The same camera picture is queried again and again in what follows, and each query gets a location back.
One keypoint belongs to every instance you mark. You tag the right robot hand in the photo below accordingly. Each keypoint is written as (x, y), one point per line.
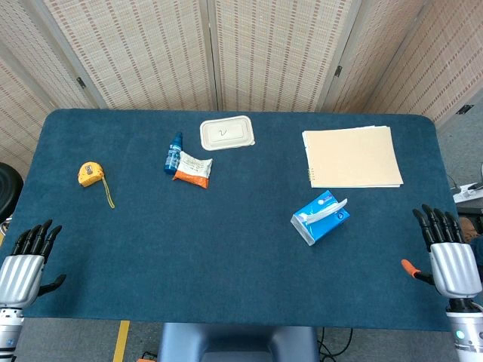
(453, 269)

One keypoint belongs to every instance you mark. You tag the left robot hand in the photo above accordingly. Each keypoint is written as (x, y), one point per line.
(20, 273)

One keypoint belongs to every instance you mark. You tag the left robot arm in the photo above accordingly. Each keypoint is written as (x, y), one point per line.
(8, 332)

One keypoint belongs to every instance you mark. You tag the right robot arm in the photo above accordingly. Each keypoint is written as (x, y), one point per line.
(466, 332)

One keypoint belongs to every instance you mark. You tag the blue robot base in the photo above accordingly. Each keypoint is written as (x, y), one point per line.
(237, 343)

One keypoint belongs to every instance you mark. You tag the blue tissue pack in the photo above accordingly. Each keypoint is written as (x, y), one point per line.
(320, 220)

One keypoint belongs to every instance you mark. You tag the white power strip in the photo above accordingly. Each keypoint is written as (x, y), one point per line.
(468, 193)

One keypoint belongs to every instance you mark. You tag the black round stool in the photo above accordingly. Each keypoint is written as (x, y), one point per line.
(8, 188)

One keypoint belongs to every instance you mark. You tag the yellow tape measure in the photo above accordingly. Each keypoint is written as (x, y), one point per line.
(90, 174)

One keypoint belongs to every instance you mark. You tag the yellow floor tape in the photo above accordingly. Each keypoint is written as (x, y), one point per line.
(121, 341)

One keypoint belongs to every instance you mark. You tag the beige paper folder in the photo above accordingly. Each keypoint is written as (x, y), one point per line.
(352, 156)

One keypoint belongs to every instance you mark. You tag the small blue bottle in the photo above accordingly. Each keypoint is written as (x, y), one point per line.
(173, 154)

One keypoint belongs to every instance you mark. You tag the white and orange snack packet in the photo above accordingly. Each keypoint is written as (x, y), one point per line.
(193, 169)

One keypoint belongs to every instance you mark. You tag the blue table cloth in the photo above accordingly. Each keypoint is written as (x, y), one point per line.
(234, 226)

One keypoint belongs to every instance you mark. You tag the white lidded food container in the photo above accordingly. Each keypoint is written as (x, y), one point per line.
(227, 132)

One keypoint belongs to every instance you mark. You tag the bamboo folding screen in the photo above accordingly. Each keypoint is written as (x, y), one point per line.
(241, 53)

